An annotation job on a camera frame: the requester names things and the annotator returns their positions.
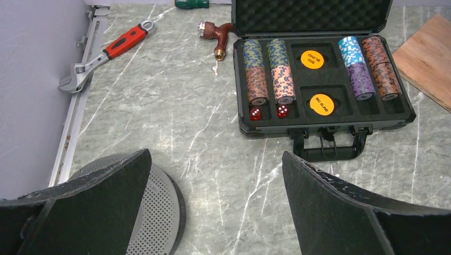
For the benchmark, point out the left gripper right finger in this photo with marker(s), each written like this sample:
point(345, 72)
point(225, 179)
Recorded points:
point(333, 216)

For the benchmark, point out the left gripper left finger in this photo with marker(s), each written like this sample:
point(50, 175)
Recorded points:
point(91, 214)

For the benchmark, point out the orange chip stack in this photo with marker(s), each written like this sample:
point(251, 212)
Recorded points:
point(283, 85)

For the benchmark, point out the blue yellow chip stack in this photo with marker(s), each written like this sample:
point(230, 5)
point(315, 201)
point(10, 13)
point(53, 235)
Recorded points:
point(277, 53)

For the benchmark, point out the black poker set case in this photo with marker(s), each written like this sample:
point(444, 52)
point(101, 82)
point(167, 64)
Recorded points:
point(316, 25)

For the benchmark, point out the grey perforated metal disc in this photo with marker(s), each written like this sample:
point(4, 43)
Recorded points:
point(161, 219)

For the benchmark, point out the yellow big blind button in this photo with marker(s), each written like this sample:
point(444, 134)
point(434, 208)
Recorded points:
point(322, 104)

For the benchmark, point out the orange chips right slot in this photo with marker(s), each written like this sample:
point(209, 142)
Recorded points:
point(382, 68)

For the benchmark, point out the orange chips slot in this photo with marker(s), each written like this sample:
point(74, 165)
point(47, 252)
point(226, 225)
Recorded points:
point(257, 89)
point(382, 68)

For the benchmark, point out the purple chips in case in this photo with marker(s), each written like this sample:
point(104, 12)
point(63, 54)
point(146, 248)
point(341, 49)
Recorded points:
point(361, 81)

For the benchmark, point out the orange chips left slot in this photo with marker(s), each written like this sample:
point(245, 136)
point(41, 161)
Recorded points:
point(257, 89)

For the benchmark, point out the yellow small blind button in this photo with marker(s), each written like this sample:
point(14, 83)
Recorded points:
point(312, 59)

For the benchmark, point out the light blue chips in case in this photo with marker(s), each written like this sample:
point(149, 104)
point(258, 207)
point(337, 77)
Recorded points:
point(350, 51)

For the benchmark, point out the blue yellow chips in case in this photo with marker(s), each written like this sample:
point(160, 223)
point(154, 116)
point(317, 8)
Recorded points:
point(253, 56)

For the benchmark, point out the wooden board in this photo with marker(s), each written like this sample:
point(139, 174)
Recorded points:
point(424, 60)

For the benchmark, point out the copper pipe fitting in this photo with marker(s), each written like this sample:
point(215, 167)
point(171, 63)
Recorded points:
point(208, 30)

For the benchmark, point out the aluminium rail left edge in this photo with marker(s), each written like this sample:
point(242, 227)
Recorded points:
point(70, 135)

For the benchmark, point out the red handled adjustable wrench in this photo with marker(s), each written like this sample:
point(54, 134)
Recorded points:
point(81, 71)

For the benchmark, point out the green handled screwdriver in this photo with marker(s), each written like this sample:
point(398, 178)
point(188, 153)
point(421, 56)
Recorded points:
point(195, 4)

